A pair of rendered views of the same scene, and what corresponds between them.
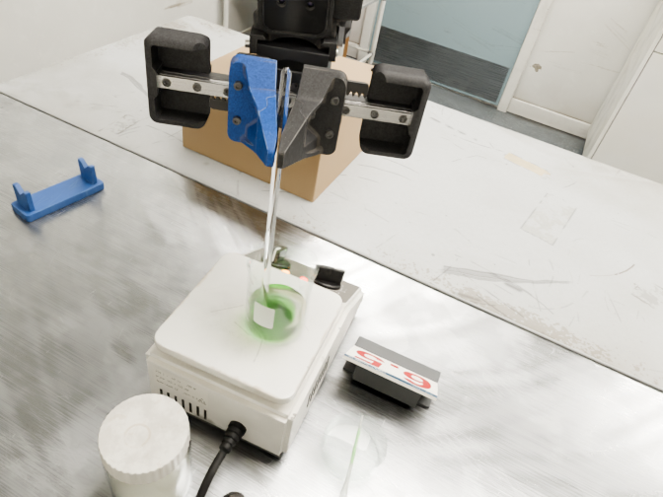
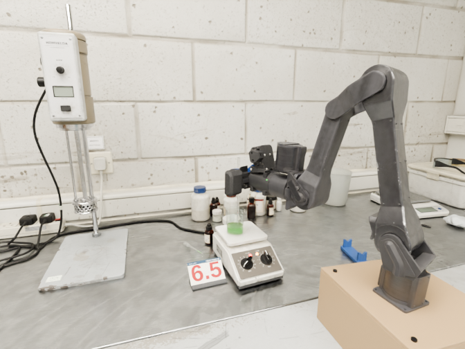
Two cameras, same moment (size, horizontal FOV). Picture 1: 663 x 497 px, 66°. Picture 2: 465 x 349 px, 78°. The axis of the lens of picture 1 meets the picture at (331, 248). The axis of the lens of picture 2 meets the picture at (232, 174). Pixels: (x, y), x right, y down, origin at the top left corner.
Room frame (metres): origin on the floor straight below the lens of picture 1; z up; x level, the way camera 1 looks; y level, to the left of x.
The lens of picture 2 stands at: (0.87, -0.41, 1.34)
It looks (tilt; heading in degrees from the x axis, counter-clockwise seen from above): 14 degrees down; 144
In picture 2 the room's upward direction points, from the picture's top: straight up
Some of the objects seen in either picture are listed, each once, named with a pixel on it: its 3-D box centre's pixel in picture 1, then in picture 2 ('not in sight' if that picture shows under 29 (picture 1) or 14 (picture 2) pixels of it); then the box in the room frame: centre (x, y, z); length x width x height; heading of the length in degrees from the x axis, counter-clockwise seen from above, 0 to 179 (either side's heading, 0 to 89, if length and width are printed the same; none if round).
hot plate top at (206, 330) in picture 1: (254, 319); (240, 233); (0.27, 0.05, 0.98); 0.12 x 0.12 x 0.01; 76
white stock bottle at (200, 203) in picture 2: not in sight; (200, 202); (-0.06, 0.11, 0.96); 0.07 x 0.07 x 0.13
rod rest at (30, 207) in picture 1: (57, 186); (353, 251); (0.46, 0.33, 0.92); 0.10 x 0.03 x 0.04; 151
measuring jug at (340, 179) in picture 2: not in sight; (333, 185); (0.13, 0.70, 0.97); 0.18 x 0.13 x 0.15; 163
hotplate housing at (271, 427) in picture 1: (264, 330); (243, 250); (0.30, 0.04, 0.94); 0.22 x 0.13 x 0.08; 166
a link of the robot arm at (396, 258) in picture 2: not in sight; (406, 250); (0.69, 0.08, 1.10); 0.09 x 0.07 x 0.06; 95
